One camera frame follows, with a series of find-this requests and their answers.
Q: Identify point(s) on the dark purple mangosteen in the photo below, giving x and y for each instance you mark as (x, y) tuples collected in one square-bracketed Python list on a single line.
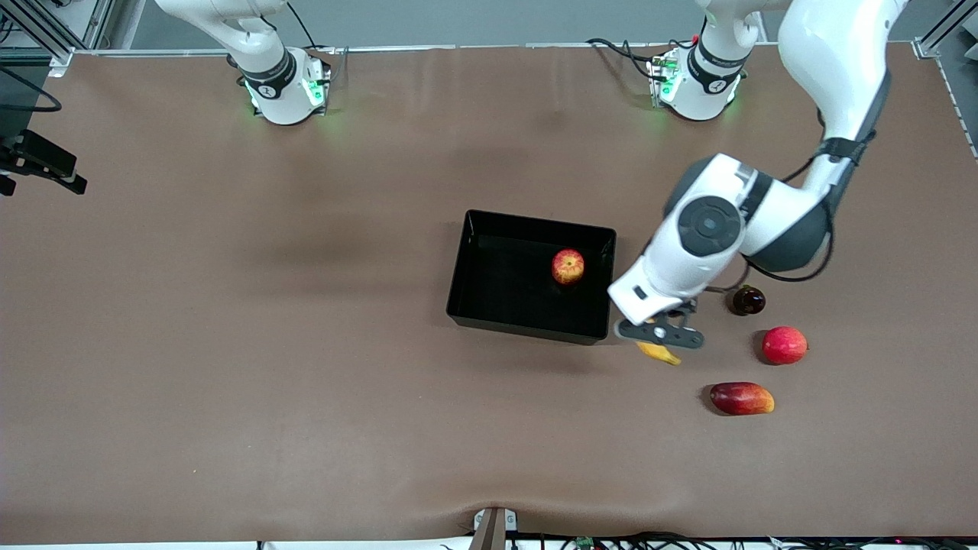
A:
[(750, 302)]

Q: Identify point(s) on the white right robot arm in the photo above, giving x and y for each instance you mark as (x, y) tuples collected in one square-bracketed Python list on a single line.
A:
[(275, 92)]

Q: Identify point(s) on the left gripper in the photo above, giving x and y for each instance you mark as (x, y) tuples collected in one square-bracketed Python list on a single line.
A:
[(676, 313)]

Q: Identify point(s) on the aluminium frame post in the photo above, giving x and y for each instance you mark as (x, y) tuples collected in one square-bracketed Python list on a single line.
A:
[(943, 27), (95, 23)]

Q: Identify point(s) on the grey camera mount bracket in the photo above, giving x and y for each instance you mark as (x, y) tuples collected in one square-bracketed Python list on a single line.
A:
[(493, 527)]

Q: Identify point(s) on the small green circuit board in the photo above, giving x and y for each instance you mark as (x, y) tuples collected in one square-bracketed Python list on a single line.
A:
[(584, 542)]

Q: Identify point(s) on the round red fruit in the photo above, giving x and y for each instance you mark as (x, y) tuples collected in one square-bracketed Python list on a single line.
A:
[(784, 345)]

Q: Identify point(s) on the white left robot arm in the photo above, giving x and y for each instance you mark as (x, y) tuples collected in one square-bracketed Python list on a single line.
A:
[(833, 69)]

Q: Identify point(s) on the silver table edge rail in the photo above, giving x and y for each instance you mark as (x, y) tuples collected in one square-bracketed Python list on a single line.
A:
[(497, 46)]

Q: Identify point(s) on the red yellow striped apple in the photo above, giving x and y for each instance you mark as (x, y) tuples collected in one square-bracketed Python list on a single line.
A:
[(568, 266)]

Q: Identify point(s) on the red yellow mango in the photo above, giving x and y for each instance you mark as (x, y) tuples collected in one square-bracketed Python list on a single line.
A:
[(739, 399)]

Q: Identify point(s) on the yellow banana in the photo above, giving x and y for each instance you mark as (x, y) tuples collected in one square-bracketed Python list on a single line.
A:
[(659, 353)]

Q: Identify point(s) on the black plastic box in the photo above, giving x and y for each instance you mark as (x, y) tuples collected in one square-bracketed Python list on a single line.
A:
[(497, 290)]

